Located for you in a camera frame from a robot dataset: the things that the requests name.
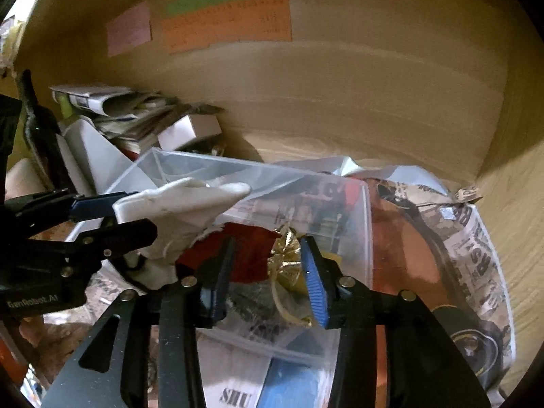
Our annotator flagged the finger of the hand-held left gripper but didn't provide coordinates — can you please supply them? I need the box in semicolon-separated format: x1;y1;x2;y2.
5;188;141;235
0;218;159;285

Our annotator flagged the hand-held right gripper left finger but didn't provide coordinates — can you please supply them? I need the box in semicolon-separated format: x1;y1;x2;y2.
40;237;236;408

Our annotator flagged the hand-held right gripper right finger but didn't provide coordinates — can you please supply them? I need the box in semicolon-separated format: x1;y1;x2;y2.
299;235;492;408

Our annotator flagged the gold ribbon bow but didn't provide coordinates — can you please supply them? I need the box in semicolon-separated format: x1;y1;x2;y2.
266;224;324;329

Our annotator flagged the white soft cloth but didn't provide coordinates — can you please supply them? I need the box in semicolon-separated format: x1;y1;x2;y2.
112;177;252;292

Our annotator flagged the clear plastic container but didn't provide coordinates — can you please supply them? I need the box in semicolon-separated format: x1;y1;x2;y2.
67;148;375;367

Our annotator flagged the red cloth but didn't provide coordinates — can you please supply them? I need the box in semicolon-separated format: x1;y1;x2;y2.
175;222;282;286

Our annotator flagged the white plastic holder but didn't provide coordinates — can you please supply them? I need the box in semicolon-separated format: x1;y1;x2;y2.
56;118;133;198

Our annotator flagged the white printed paper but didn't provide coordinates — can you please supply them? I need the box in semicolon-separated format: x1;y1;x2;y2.
198;335;273;408

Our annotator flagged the brown leather item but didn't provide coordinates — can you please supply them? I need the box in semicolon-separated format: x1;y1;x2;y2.
366;178;453;311

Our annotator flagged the blue flat item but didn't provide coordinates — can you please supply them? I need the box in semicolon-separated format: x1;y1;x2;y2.
261;356;326;408

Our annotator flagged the pile of folded papers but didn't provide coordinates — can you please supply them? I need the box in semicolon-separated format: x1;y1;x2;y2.
49;84;181;154

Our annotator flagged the small white box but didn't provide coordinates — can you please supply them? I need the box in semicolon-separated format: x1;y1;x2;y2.
156;113;224;152

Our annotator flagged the newspaper print bag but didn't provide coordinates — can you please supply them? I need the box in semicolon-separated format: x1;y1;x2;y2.
376;177;516;402

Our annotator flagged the pink paper note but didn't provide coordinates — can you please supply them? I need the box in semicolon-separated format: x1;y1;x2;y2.
105;1;153;57

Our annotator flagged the orange paper note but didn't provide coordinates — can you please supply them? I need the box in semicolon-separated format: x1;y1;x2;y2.
160;0;293;54

